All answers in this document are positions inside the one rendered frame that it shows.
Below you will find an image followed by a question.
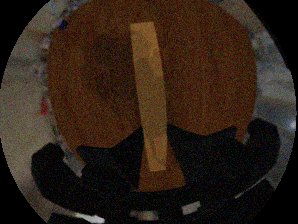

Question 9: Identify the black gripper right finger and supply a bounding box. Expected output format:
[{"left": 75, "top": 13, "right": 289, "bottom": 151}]
[{"left": 166, "top": 124, "right": 237, "bottom": 184}]

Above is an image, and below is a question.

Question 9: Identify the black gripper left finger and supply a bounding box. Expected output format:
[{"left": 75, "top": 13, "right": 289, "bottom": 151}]
[{"left": 76, "top": 127, "right": 144, "bottom": 190}]

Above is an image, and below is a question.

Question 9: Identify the tan bar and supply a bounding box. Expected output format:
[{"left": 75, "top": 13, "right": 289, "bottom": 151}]
[{"left": 130, "top": 23, "right": 168, "bottom": 171}]

